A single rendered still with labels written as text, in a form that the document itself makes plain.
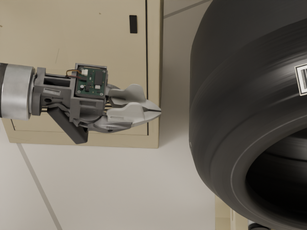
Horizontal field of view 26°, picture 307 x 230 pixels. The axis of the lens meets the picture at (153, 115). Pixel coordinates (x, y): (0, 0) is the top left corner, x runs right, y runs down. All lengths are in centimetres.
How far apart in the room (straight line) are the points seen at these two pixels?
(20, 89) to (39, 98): 3
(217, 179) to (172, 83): 154
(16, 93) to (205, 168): 32
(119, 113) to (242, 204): 26
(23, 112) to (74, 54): 93
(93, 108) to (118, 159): 134
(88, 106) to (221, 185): 25
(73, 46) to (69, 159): 59
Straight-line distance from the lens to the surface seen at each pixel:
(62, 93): 107
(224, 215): 231
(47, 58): 203
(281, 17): 94
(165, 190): 235
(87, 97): 106
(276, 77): 90
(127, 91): 111
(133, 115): 110
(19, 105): 107
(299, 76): 88
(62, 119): 113
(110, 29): 189
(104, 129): 110
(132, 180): 237
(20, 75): 108
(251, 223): 131
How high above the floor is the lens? 210
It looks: 57 degrees down
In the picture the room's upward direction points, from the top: straight up
